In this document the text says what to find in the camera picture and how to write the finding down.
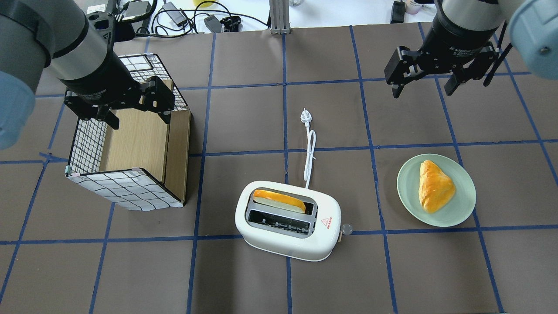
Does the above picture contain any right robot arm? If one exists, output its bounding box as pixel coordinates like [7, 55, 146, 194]
[384, 0, 558, 98]

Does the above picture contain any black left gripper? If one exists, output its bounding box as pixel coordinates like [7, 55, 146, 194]
[64, 66, 175, 130]

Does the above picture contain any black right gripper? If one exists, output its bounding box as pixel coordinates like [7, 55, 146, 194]
[384, 26, 498, 98]

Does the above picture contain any aluminium frame post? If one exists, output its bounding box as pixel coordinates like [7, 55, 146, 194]
[269, 0, 291, 34]

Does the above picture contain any white power cord with plug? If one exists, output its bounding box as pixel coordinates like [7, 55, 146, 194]
[300, 108, 317, 190]

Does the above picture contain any green plate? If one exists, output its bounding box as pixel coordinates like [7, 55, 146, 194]
[396, 154, 476, 227]

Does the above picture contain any white toaster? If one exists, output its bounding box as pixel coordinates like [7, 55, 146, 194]
[235, 181, 353, 262]

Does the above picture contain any black power adapter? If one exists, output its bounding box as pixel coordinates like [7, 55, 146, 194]
[204, 14, 223, 33]

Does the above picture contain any wire basket with wooden shelf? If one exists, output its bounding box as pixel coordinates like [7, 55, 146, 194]
[65, 54, 191, 211]

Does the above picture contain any triangular pastry bread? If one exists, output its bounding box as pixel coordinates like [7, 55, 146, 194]
[418, 160, 456, 213]

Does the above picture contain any bread slice in toaster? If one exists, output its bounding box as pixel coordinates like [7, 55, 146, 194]
[252, 189, 306, 213]

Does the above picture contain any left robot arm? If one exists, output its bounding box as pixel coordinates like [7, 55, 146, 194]
[0, 0, 175, 149]

